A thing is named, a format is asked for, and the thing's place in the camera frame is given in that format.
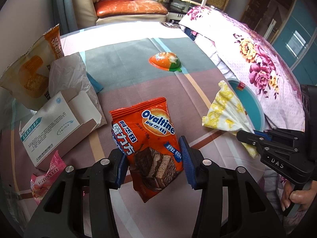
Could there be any light blue plastic wrapper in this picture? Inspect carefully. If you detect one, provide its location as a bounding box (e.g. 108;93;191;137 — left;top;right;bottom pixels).
86;71;103;94

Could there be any teal plastic trash bin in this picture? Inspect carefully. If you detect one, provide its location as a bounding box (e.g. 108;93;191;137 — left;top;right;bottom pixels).
226;78;265;134

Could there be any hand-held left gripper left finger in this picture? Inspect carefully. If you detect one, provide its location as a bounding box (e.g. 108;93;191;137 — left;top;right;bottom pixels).
23;149;129;238

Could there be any grey metal door frame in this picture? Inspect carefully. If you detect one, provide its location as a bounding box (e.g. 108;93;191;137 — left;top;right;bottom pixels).
52;0;78;30

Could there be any pink floral quilt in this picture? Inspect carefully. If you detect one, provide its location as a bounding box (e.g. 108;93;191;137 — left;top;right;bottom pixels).
178;5;312;228

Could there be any dark wooden shelf unit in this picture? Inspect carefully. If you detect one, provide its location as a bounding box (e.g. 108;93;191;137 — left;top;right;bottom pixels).
240;0;298;37

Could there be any yellow patterned paper napkin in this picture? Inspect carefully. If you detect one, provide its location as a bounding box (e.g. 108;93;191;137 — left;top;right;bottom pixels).
202;80;260;158

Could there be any pink candy wrapper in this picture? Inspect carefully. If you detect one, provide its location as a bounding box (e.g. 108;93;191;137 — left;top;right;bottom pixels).
30;151;67;206

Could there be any teal cabinet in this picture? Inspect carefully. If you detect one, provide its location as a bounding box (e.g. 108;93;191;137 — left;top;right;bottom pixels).
272;0;317;80

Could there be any orange chocolate wafer packet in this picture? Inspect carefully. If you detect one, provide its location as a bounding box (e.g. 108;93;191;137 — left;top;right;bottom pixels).
109;97;184;203

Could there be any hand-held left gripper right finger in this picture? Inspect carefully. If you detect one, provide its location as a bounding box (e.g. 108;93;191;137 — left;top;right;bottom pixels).
179;136;285;238

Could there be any white crumpled paper bag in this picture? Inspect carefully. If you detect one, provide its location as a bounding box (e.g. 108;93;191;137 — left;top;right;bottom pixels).
48;52;107;129

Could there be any orange seat cushion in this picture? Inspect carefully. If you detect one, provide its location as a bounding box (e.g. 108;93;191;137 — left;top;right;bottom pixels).
95;0;169;17

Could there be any white teal medicine box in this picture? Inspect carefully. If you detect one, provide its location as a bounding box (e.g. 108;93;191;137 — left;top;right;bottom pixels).
19;90;105;170

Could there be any orange green jelly cup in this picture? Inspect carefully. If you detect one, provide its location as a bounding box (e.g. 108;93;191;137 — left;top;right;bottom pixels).
149;52;182;73

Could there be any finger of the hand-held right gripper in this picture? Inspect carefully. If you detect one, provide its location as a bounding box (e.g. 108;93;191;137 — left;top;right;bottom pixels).
253;128;305;141
236;131;298;154

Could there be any orange cream bread wrapper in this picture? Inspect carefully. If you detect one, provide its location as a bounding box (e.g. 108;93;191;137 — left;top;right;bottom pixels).
0;23;64;109

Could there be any person's right hand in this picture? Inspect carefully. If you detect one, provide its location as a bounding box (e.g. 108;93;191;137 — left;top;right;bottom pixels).
281;181;317;212

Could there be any cream leather sofa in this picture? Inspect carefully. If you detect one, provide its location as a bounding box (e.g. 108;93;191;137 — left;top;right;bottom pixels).
71;0;169;26

